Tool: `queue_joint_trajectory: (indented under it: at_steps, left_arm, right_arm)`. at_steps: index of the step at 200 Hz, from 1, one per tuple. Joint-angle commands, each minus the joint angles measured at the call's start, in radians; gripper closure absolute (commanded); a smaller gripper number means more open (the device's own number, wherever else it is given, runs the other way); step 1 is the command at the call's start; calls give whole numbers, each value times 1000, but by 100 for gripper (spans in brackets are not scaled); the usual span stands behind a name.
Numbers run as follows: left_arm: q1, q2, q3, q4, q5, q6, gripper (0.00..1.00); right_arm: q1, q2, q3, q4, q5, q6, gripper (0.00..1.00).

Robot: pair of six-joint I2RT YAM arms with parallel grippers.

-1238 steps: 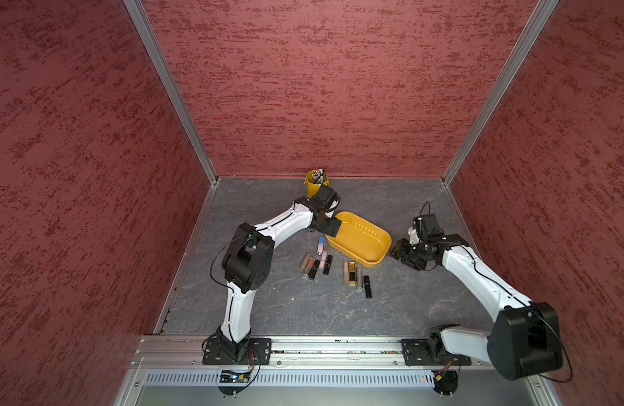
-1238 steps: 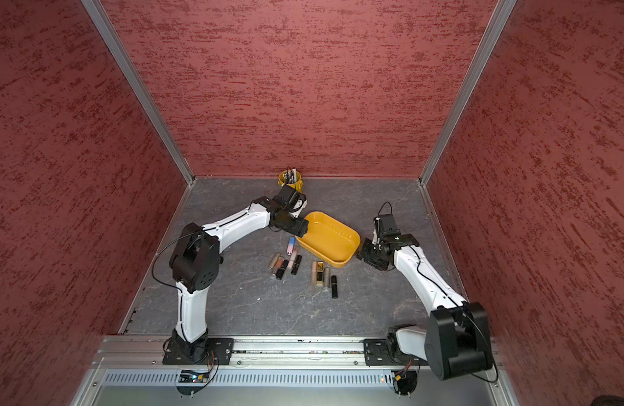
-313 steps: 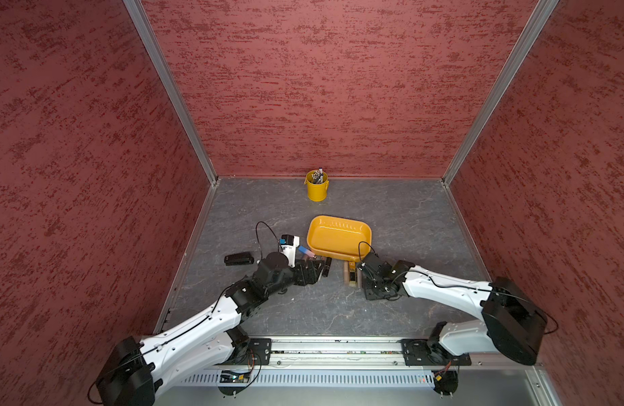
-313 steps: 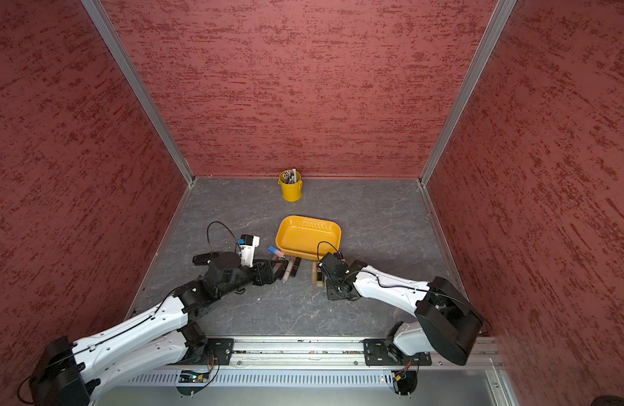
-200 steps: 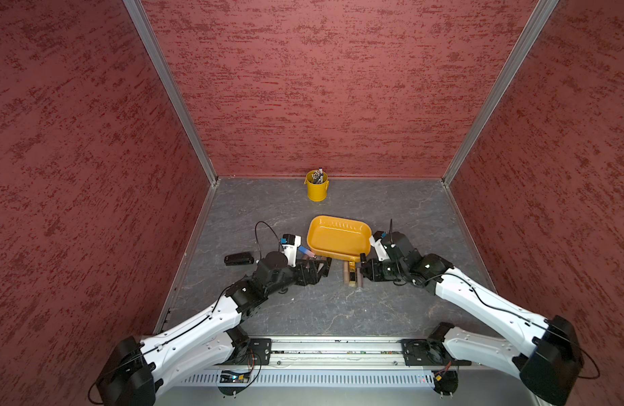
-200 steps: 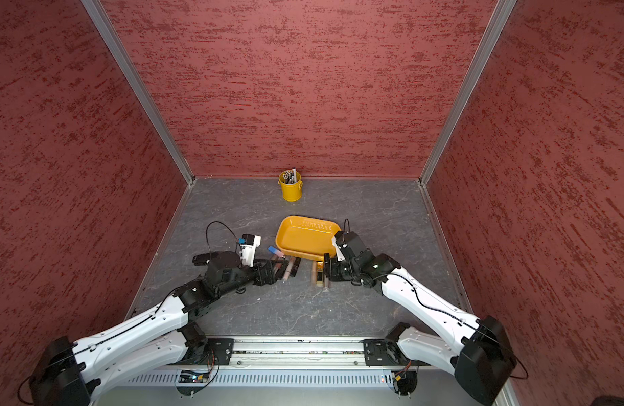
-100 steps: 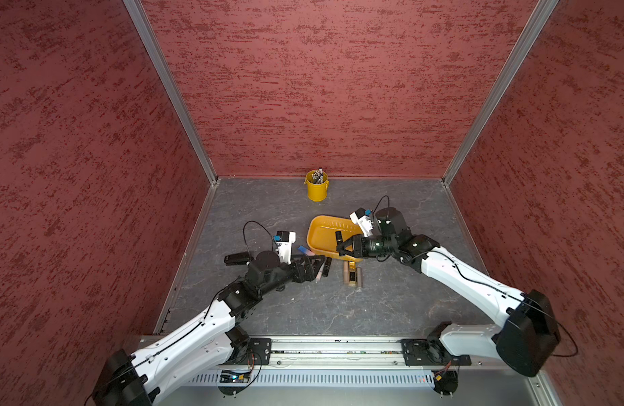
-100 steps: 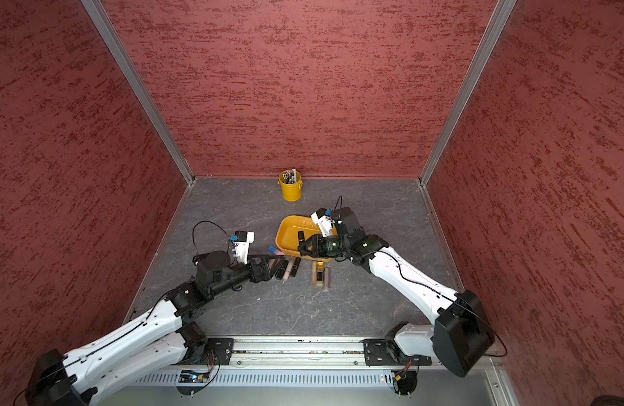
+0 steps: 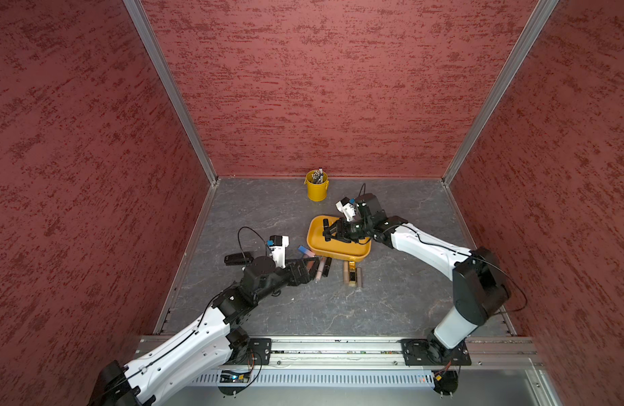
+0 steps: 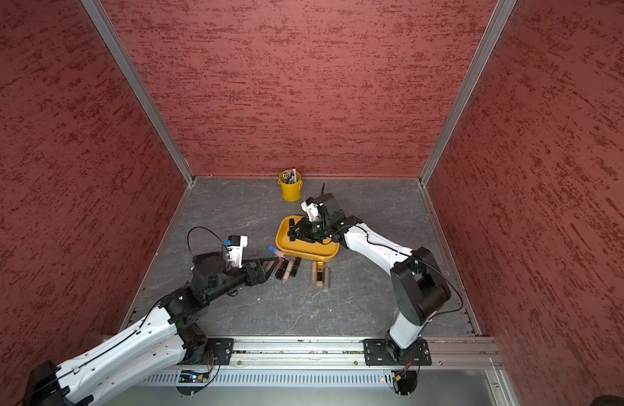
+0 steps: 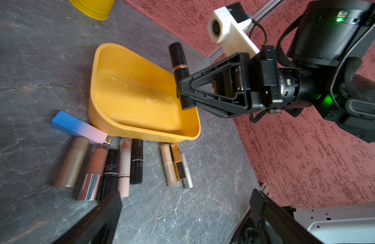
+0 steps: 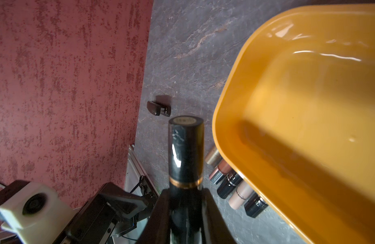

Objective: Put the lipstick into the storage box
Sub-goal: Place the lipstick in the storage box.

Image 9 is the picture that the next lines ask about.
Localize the yellow plastic storage box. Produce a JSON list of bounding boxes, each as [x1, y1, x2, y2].
[[307, 215, 372, 262]]

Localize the yellow pen cup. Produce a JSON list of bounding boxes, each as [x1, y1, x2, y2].
[[304, 170, 330, 202]]

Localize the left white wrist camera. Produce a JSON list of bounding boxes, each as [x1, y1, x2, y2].
[[267, 235, 289, 268]]

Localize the blue pink lip gloss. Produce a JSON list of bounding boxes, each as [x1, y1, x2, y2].
[[298, 245, 316, 258]]

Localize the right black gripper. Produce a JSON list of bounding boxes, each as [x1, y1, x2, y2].
[[324, 217, 374, 242]]

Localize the silver grey lipstick tube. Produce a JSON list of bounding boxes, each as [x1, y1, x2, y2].
[[356, 267, 364, 290]]

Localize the right aluminium corner post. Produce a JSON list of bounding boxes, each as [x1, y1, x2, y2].
[[442, 0, 559, 189]]

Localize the black lipstick tube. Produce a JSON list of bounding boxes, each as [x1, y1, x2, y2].
[[322, 257, 332, 277], [323, 228, 337, 242]]

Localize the left controller board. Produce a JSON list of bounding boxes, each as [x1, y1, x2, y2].
[[217, 370, 252, 397]]

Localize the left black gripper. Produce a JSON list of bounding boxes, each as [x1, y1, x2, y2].
[[254, 257, 320, 304]]

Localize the tan lipstick tube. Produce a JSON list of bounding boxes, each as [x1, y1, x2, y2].
[[342, 262, 350, 285]]

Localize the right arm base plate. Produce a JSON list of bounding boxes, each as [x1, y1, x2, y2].
[[400, 338, 472, 368]]

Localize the left aluminium corner post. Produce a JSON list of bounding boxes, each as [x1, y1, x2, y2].
[[123, 0, 219, 188]]

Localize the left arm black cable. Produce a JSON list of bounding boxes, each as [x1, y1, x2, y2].
[[236, 225, 272, 255]]

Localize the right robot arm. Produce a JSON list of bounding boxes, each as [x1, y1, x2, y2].
[[322, 217, 511, 365]]

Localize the pink lip gloss tube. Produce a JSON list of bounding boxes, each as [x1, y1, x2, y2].
[[315, 257, 327, 282]]

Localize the aluminium front rail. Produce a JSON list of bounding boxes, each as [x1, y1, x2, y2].
[[128, 334, 544, 371]]

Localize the pens in yellow cup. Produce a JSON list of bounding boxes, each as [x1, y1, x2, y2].
[[311, 168, 325, 184]]

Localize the gold black square lipstick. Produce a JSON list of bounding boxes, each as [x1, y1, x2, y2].
[[348, 262, 357, 287]]

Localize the aluminium corner post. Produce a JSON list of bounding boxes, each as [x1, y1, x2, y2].
[[442, 0, 559, 189], [123, 0, 219, 188]]

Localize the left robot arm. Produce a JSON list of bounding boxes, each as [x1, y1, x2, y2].
[[89, 256, 320, 405]]

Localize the black flat remote device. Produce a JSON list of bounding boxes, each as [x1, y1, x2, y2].
[[223, 251, 254, 267]]

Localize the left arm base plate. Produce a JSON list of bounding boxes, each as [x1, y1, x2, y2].
[[227, 338, 272, 366]]

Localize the right controller connector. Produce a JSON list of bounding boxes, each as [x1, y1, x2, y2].
[[434, 370, 459, 397]]

